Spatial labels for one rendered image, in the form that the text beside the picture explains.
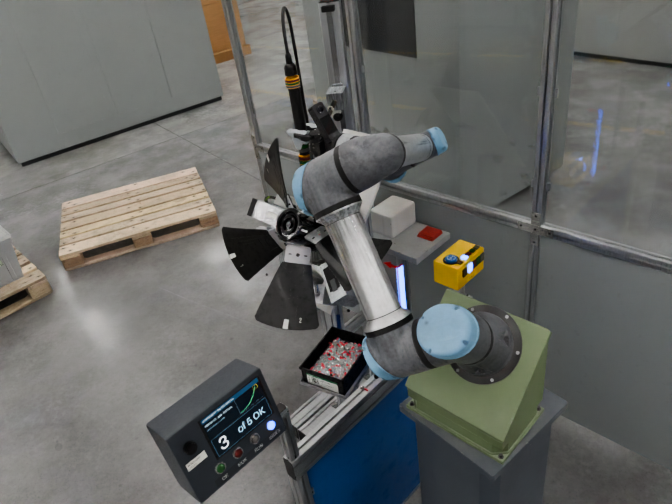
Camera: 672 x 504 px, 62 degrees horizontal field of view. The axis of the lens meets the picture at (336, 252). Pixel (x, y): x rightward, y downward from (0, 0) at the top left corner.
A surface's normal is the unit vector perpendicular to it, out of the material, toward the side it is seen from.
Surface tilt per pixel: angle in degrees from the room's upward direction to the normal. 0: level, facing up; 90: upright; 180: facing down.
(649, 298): 90
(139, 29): 90
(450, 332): 40
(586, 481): 0
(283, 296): 51
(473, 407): 45
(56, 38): 90
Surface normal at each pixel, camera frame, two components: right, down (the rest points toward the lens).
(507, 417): -0.58, -0.26
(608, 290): -0.69, 0.47
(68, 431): -0.13, -0.83
